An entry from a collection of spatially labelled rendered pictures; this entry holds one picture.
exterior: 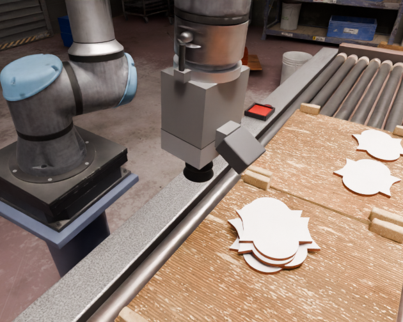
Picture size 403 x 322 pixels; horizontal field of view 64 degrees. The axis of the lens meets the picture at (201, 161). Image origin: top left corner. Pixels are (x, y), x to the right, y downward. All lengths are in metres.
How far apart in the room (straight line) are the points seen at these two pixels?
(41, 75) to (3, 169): 0.26
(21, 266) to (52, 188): 1.24
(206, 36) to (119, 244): 0.45
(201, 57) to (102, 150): 0.55
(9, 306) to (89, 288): 1.25
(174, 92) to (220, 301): 0.34
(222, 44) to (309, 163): 0.56
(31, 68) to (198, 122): 0.44
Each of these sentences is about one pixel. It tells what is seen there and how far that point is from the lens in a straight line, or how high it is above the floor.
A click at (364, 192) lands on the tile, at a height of 0.94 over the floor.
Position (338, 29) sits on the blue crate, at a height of 0.26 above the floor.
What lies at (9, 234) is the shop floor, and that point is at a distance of 2.17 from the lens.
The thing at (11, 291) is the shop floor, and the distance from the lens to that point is 1.90.
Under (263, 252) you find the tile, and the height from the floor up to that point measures 0.97.
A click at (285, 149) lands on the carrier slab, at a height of 0.94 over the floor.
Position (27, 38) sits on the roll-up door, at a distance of 5.83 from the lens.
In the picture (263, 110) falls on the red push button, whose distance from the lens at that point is 1.07.
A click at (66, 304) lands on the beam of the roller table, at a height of 0.92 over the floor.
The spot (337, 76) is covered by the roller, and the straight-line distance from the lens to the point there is 1.46.
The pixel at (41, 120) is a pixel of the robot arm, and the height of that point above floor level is 1.09.
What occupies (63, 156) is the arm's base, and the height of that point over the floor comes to 1.00.
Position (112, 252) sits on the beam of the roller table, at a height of 0.92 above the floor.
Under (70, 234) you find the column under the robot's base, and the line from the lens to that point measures 0.77.
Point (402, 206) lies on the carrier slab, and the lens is 0.80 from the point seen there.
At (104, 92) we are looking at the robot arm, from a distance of 0.73.
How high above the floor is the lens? 1.41
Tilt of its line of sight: 36 degrees down
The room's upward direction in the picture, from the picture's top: straight up
